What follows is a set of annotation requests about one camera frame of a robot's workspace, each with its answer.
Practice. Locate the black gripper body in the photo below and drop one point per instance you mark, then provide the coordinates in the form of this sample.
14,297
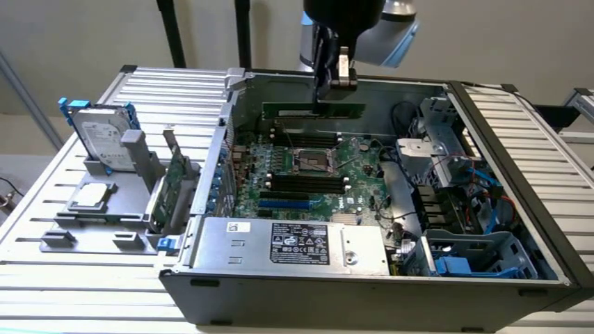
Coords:
344,15

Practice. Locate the green RAM stick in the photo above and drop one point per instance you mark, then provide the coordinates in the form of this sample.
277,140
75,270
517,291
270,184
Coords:
346,111

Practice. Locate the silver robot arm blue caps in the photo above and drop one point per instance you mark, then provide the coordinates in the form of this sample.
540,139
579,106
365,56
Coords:
395,38

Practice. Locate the black RAM slot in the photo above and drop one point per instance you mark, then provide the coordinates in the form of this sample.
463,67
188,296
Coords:
306,177
304,141
304,145
304,135
306,183
306,189

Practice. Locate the black expansion slot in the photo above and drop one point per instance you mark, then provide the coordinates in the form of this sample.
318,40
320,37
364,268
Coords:
284,195

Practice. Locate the blue expansion slot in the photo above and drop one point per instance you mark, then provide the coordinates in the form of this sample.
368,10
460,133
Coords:
284,202

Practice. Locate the grey corner clamp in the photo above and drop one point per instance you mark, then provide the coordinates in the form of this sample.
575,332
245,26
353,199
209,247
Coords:
237,79

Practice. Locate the black pole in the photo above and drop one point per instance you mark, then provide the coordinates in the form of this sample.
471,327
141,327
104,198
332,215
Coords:
242,31
172,31

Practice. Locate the CPU socket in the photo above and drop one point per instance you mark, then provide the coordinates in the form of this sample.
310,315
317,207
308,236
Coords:
312,158

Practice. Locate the metal drive cage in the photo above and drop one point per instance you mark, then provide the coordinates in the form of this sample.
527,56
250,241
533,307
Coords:
439,139

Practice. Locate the green motherboard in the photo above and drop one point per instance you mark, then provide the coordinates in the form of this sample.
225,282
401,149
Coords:
321,195

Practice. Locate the black corner clamp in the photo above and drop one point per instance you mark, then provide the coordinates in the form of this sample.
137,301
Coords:
509,88

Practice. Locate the silver chipset heat sink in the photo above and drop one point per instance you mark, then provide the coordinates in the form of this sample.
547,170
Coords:
346,218

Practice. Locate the black fan shroud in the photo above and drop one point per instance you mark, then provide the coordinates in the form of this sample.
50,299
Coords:
439,208

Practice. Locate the silver power supply unit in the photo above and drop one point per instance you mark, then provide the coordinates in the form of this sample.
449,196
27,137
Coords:
288,245

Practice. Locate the green graphics card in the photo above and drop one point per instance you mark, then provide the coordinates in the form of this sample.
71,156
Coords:
172,188

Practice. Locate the silver hard disk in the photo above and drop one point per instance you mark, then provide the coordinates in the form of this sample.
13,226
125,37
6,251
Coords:
104,139

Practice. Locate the blue-grey disk bay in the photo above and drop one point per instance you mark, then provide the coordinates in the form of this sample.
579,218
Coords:
469,254

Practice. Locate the blue case latch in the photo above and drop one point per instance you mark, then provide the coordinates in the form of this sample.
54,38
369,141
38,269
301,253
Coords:
169,243

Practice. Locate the grey parts rack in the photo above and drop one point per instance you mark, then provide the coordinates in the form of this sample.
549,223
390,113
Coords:
117,212

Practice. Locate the black open PC case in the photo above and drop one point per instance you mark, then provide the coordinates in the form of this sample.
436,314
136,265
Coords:
353,299

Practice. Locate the silver CPU chip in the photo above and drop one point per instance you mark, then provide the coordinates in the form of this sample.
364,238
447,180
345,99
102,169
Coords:
90,195

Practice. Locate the silver air duct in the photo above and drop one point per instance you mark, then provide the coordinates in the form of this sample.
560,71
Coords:
399,188

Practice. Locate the hard drive with blue bracket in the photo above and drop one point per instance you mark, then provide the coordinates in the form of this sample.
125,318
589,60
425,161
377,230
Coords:
77,104

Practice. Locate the metal frame leg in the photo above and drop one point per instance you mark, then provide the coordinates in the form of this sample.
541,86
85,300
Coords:
29,101

